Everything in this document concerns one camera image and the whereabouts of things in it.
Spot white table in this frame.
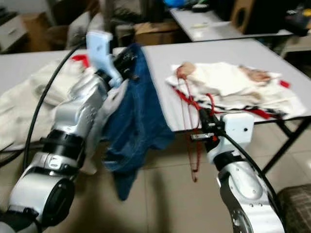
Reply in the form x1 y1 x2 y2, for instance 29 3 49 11
169 7 294 42

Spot white printed garment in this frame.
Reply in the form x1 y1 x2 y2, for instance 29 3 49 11
165 61 308 121

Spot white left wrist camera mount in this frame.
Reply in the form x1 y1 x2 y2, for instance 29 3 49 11
86 30 124 89

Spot blue denim garment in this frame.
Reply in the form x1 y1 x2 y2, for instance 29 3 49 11
102 44 175 201

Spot blue plastic item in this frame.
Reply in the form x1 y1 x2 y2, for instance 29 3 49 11
163 0 188 8

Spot brown woven stool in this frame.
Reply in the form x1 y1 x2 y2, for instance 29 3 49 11
277 184 311 233

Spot grey table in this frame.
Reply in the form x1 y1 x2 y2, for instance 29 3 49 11
0 38 311 175

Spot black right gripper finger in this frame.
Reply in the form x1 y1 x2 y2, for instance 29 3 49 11
198 108 216 132

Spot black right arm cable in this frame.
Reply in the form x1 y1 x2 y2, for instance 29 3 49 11
221 132 281 210

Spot cream garment with red trim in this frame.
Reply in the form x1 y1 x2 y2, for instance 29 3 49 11
0 53 107 175

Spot white drawer cabinet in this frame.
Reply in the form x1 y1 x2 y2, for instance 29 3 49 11
0 15 30 53

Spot brown wooden speaker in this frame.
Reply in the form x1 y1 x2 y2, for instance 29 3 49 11
230 0 258 33

